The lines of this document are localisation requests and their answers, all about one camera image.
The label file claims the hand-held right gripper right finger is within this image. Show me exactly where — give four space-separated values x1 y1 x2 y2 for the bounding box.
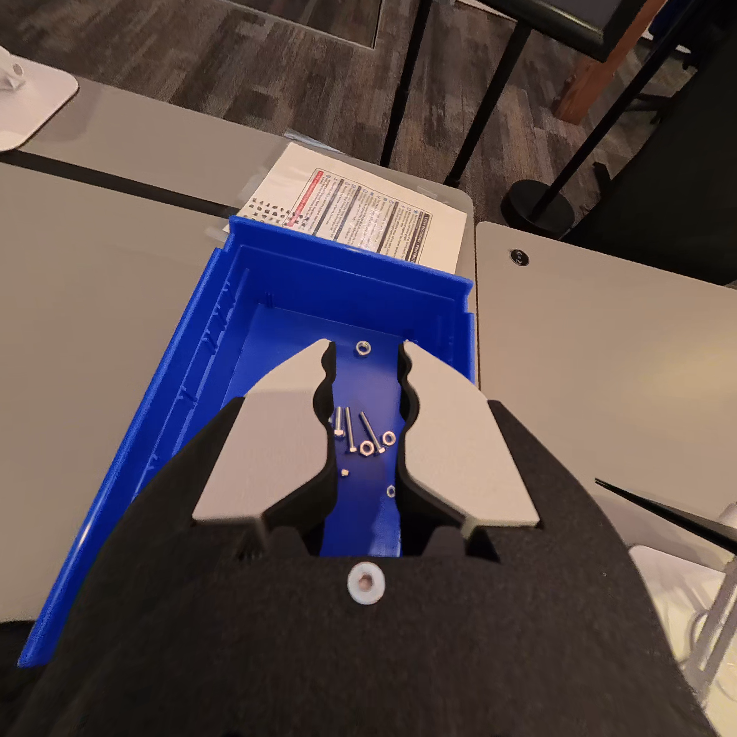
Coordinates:
397 340 542 559

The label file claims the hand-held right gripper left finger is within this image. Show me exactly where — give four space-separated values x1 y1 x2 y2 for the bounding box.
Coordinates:
192 339 339 557

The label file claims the group of steel bolts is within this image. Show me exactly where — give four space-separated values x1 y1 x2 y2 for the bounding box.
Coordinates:
332 405 387 457

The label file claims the group of small steel nuts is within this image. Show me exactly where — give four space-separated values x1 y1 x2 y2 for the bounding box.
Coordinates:
340 340 398 499

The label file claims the blue plastic bin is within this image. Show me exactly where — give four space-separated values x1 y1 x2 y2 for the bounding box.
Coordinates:
17 216 479 669

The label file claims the white base metal arm stand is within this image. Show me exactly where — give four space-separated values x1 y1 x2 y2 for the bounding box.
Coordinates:
595 477 737 737

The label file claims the laminated printed instruction sheet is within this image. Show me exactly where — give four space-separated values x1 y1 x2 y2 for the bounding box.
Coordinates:
238 142 469 273

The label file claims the black pole stand round base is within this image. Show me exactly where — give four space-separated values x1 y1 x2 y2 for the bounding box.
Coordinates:
500 0 700 241

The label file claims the black panel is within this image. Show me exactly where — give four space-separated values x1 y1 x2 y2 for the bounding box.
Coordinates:
566 35 737 287

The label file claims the wooden board document stand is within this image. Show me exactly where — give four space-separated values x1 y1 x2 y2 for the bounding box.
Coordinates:
0 45 79 153

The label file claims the wooden post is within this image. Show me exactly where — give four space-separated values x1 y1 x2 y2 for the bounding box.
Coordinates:
554 0 670 126

